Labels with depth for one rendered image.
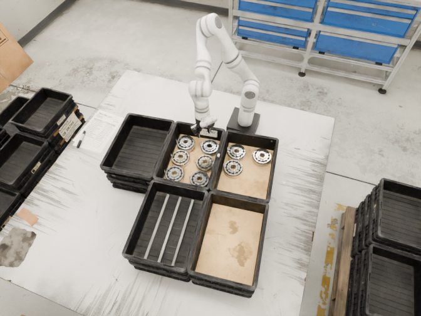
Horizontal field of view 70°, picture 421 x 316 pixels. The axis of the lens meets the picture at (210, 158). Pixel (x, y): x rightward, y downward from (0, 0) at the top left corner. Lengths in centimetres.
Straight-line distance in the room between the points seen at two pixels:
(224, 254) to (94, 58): 306
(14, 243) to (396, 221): 218
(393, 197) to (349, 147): 90
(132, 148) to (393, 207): 164
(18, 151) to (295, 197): 210
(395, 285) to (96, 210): 176
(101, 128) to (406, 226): 202
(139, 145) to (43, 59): 264
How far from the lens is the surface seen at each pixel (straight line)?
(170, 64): 364
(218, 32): 148
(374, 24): 320
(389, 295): 211
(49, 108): 280
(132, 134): 189
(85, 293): 169
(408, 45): 331
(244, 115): 182
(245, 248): 148
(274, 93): 328
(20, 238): 194
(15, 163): 271
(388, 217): 216
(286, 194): 177
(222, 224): 152
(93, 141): 211
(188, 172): 166
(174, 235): 152
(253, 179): 164
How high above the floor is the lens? 224
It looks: 56 degrees down
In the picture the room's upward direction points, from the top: 3 degrees counter-clockwise
